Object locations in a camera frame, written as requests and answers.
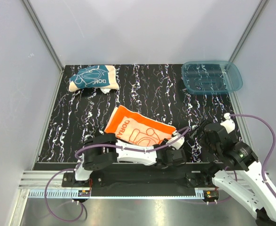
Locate orange Doraemon towel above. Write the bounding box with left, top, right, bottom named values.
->
left=104, top=105, right=176, bottom=146

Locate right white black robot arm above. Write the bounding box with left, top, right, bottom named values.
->
left=186, top=119, right=276, bottom=226

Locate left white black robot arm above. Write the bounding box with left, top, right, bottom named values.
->
left=72, top=133, right=187, bottom=186

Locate blue transparent plastic tray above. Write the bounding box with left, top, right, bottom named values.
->
left=181, top=61, right=243, bottom=95

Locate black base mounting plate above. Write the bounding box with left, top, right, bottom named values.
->
left=62, top=163, right=213, bottom=198

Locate teal Doraemon towel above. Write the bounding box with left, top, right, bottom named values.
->
left=68, top=65, right=119, bottom=94

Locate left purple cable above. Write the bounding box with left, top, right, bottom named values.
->
left=44, top=126, right=191, bottom=222

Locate aluminium rail frame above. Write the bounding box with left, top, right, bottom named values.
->
left=19, top=170, right=252, bottom=190

